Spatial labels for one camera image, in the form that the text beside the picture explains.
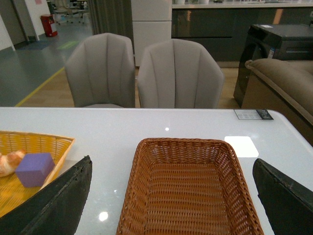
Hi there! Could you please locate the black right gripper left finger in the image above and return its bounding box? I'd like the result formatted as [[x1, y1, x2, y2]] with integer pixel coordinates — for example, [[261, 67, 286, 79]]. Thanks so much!
[[0, 156, 92, 235]]

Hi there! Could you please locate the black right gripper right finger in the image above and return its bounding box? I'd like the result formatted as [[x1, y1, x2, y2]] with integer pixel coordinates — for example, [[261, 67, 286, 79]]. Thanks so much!
[[252, 158, 313, 235]]

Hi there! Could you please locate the yellow woven basket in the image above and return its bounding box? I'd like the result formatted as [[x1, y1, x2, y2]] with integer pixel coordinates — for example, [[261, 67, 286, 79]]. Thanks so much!
[[0, 130, 75, 216]]

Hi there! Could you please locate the brown wicker basket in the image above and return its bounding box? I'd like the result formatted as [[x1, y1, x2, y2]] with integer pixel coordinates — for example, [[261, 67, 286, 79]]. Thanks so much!
[[116, 138, 263, 235]]

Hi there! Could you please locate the purple foam cube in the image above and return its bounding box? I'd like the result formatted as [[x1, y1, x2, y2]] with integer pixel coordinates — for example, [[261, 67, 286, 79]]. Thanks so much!
[[15, 152, 55, 188]]

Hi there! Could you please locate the toy croissant bread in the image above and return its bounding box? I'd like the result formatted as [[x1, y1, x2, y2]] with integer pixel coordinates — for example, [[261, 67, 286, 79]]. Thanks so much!
[[0, 149, 27, 177]]

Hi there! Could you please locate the black white table label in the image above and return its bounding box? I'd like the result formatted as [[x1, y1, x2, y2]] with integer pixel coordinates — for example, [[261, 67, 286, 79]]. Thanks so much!
[[234, 109, 273, 120]]

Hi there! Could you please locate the brown sofa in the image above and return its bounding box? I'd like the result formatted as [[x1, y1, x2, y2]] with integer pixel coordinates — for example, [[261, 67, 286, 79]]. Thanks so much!
[[241, 58, 313, 143]]

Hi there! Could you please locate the left grey upholstered chair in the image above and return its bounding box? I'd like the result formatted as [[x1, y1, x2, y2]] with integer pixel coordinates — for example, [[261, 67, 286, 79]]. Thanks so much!
[[65, 33, 135, 108]]

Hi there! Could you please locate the grey upholstered chair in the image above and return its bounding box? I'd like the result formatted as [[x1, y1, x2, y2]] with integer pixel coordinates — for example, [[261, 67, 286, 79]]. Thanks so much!
[[65, 33, 135, 108], [137, 39, 224, 109]]

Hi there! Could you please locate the black cabinet appliance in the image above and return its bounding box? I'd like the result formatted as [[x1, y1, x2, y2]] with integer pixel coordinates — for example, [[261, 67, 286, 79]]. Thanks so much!
[[233, 24, 313, 106]]

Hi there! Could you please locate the right grey upholstered chair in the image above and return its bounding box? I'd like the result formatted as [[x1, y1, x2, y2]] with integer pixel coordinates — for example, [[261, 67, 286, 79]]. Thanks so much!
[[137, 39, 224, 109]]

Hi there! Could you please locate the dark grey kitchen counter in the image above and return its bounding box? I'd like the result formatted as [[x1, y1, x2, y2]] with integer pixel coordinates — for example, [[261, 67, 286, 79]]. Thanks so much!
[[172, 0, 313, 62]]

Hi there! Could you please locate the red bin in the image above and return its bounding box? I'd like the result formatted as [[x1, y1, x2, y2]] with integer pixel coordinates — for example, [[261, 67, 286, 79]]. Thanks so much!
[[40, 14, 58, 37]]

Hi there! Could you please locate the white refrigerator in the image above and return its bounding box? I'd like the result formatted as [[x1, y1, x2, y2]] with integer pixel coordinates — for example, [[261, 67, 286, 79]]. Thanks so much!
[[131, 0, 172, 67]]

